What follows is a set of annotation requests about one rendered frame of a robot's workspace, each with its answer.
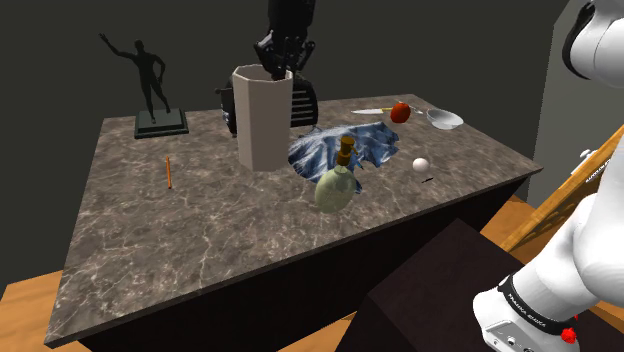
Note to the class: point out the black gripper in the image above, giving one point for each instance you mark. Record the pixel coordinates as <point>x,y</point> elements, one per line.
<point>290,17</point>

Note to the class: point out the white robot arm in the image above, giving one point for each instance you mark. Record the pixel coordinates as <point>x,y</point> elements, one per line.
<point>560,263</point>

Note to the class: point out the black ribbed appliance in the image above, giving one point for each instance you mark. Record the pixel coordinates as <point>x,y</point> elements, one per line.
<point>304,105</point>

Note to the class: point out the beige octagonal cup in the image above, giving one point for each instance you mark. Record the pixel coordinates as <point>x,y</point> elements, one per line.
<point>261,122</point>

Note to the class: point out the blue white cloth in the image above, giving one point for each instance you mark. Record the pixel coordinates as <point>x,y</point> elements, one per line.
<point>317,148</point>

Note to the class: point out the red apple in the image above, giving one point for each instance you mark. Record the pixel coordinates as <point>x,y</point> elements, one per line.
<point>400,113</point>

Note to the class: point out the black human figure statue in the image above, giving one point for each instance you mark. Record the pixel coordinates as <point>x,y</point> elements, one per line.
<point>150,73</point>

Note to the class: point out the green soap dispenser bottle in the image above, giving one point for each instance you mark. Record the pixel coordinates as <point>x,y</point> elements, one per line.
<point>335,187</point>

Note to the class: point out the orange pencil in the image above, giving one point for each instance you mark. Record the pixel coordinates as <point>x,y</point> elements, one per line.
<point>168,171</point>

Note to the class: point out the white bowl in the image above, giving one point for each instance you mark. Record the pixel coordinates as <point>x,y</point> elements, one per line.
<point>443,119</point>

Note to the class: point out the white ball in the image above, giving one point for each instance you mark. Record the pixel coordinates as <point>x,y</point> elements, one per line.
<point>420,164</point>

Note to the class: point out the marble top dark table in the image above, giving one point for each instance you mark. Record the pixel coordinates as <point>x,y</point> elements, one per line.
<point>170,234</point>

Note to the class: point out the dark robot stand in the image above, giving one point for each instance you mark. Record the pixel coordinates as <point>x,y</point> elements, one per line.
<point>429,292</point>

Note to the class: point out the wooden frame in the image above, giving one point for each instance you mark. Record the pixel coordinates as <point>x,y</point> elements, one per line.
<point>556,200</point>

